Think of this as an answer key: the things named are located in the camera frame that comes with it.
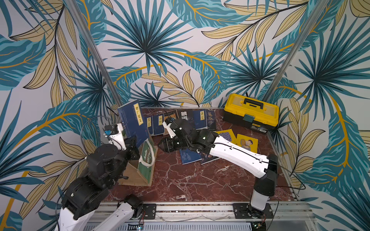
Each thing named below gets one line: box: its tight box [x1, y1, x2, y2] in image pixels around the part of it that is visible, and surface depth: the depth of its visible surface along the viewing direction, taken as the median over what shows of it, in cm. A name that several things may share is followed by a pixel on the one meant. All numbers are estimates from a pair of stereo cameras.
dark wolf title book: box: [176, 108, 195, 129], surface depth 115 cm
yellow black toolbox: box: [222, 93, 280, 134], surface depth 100 cm
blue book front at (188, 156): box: [179, 148, 203, 166], surface depth 92 cm
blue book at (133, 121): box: [117, 99, 150, 148], surface depth 59 cm
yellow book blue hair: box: [215, 128, 238, 145], surface depth 105 cm
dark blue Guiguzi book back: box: [207, 109, 217, 130], surface depth 112 cm
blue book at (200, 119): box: [192, 109, 208, 130], surface depth 112 cm
